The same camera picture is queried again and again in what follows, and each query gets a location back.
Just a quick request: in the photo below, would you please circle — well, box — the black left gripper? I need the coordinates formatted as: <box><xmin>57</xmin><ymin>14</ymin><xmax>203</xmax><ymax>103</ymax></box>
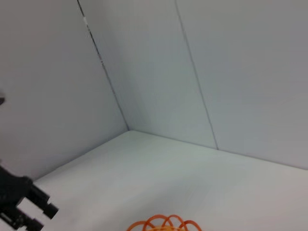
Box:
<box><xmin>0</xmin><ymin>158</ymin><xmax>60</xmax><ymax>231</ymax></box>

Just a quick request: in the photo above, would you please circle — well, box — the orange woven plastic basket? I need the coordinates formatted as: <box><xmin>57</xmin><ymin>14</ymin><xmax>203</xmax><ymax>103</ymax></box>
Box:
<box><xmin>126</xmin><ymin>214</ymin><xmax>203</xmax><ymax>231</ymax></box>

